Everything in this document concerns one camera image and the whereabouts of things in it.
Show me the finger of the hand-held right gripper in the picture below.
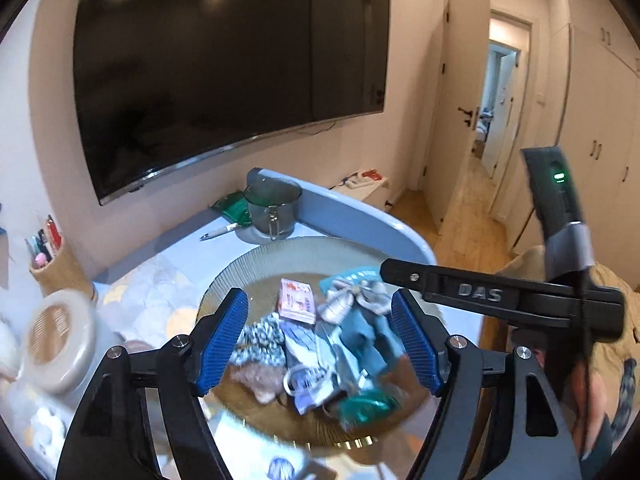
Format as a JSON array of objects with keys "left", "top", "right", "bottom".
[{"left": 379, "top": 258, "right": 627, "bottom": 345}]

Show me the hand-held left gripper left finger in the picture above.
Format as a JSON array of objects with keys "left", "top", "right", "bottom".
[{"left": 55, "top": 287, "right": 250, "bottom": 480}]

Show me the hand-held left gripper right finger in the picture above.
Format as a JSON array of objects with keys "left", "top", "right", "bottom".
[{"left": 391, "top": 289, "right": 583, "bottom": 480}]

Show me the checkered scrunchie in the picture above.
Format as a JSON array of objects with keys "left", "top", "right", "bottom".
[{"left": 234, "top": 312, "right": 289, "bottom": 370}]

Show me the blue face mask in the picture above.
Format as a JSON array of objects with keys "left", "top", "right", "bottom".
[{"left": 341, "top": 305, "right": 406, "bottom": 378}]

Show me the brown fluffy scrunchie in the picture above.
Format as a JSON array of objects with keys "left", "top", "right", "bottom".
[{"left": 239, "top": 361, "right": 287, "bottom": 404}]

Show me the green shiny wrapper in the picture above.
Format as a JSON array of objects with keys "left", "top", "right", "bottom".
[{"left": 339, "top": 391, "right": 402, "bottom": 432}]

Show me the blue white bow scrunchie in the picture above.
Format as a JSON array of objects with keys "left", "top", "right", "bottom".
[{"left": 320, "top": 276, "right": 392, "bottom": 322}]

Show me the ribbed glass plate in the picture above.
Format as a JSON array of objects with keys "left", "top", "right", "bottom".
[{"left": 195, "top": 237, "right": 447, "bottom": 450}]

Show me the pink red packet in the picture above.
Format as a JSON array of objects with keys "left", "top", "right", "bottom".
[{"left": 278, "top": 278, "right": 317, "bottom": 324}]

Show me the teal packet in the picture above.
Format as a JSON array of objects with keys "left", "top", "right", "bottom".
[{"left": 320, "top": 266, "right": 384, "bottom": 292}]

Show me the person's right hand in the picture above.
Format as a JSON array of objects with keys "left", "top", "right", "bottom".
[{"left": 545, "top": 350, "right": 619, "bottom": 463}]

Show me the white wardrobe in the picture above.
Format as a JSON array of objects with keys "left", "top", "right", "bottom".
[{"left": 492, "top": 0, "right": 640, "bottom": 263}]

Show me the white pen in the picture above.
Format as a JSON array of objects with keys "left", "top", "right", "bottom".
[{"left": 200, "top": 222, "right": 239, "bottom": 241}]

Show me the white room door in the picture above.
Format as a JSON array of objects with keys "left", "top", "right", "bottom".
[{"left": 419, "top": 0, "right": 492, "bottom": 235}]

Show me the green foil packet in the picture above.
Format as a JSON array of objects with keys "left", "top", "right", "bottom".
[{"left": 210, "top": 192, "right": 251, "bottom": 226}]

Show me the grey metal mug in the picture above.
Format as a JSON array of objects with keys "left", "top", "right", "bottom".
[{"left": 243, "top": 179, "right": 304, "bottom": 242}]

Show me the white printed packet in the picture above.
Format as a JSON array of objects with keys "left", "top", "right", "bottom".
[{"left": 220, "top": 455, "right": 342, "bottom": 480}]

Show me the blue desk side panel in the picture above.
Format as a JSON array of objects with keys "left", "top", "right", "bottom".
[{"left": 246, "top": 167, "right": 437, "bottom": 267}]

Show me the white power strip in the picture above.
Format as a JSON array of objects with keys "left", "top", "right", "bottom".
[{"left": 341, "top": 169, "right": 384, "bottom": 190}]

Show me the bamboo pen holder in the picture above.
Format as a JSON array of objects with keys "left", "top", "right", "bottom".
[{"left": 29, "top": 244, "right": 96, "bottom": 299}]

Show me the bunch of pens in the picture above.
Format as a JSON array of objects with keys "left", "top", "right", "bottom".
[{"left": 25, "top": 215, "right": 64, "bottom": 269}]

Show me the black wall television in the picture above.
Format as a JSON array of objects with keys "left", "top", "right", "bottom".
[{"left": 73, "top": 0, "right": 391, "bottom": 206}]

